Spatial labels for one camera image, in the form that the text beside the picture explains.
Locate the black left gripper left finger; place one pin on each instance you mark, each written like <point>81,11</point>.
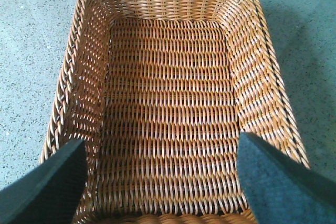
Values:
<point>51,192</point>

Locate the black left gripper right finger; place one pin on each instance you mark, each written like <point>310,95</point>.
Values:
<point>280,190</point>

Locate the brown wicker basket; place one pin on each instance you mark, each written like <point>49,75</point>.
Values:
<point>160,91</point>

